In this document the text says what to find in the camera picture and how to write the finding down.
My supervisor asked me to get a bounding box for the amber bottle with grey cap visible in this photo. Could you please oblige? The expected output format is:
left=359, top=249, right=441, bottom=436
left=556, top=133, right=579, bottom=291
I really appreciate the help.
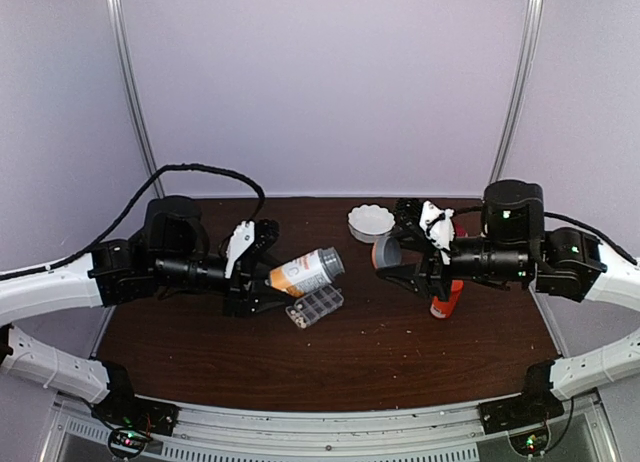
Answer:
left=267, top=247, right=345, bottom=298

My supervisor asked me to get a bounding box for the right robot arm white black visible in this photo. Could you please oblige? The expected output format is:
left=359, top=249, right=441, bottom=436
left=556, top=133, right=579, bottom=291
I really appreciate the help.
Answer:
left=371, top=179, right=639, bottom=311

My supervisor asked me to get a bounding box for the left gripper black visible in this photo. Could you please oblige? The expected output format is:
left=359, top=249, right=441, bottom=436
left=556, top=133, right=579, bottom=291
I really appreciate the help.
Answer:
left=153, top=250, right=296, bottom=318

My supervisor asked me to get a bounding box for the white scalloped bowl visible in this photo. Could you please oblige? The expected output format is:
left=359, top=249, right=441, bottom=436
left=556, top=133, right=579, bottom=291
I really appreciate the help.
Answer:
left=347, top=204, right=395, bottom=244

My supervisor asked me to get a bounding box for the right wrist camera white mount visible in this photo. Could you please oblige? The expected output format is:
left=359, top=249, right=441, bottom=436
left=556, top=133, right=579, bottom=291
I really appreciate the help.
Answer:
left=419, top=200, right=455, bottom=254

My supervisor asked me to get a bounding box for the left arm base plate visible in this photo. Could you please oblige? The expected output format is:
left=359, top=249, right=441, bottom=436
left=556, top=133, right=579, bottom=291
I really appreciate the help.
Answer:
left=86, top=395, right=180, bottom=461

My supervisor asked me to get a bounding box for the front aluminium rail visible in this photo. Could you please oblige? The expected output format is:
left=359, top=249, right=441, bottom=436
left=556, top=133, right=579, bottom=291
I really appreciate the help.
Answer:
left=39, top=374, right=621, bottom=462

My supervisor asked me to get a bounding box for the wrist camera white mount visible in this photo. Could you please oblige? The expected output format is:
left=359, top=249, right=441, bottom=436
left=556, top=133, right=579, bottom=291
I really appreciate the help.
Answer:
left=419, top=200, right=455, bottom=254
left=224, top=219, right=280, bottom=279

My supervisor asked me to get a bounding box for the orange pill bottle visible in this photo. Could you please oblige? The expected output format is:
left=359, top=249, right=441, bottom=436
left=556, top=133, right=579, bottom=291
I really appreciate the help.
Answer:
left=430, top=280, right=464, bottom=319

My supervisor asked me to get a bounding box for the right aluminium frame post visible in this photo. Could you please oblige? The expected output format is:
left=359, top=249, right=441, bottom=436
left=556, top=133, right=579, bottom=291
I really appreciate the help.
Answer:
left=487, top=0, right=545, bottom=185

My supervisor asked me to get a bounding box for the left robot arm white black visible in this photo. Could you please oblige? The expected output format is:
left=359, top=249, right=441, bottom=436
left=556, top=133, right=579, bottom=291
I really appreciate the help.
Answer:
left=1, top=196, right=279, bottom=426

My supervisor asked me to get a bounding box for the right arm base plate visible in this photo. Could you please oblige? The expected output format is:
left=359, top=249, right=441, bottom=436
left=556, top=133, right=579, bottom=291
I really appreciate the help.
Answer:
left=477, top=394, right=565, bottom=459

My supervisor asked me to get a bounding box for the aluminium frame post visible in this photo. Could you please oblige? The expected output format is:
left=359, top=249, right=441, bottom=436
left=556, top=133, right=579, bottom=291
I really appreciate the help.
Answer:
left=106, top=0, right=158, bottom=177
left=487, top=0, right=545, bottom=185

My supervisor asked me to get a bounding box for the left aluminium frame post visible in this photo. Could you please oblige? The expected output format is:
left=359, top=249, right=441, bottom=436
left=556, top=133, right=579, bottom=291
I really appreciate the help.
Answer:
left=106, top=0, right=158, bottom=177

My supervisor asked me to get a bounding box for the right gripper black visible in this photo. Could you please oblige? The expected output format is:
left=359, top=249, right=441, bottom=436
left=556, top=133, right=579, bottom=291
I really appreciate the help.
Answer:
left=376, top=229, right=531, bottom=303

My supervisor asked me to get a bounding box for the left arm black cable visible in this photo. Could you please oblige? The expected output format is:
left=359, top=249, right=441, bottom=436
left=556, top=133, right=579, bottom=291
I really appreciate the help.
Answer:
left=0, top=162, right=266, bottom=278

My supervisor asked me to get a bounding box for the clear plastic pill organizer box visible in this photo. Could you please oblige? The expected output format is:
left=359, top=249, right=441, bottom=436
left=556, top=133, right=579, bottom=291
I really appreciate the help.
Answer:
left=285, top=285, right=344, bottom=330

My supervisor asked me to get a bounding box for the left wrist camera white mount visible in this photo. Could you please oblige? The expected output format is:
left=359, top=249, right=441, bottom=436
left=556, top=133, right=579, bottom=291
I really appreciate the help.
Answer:
left=224, top=219, right=280, bottom=279

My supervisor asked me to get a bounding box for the red floral plate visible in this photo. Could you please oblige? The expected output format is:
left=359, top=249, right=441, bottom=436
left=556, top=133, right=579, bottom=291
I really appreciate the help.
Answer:
left=452, top=221, right=468, bottom=238

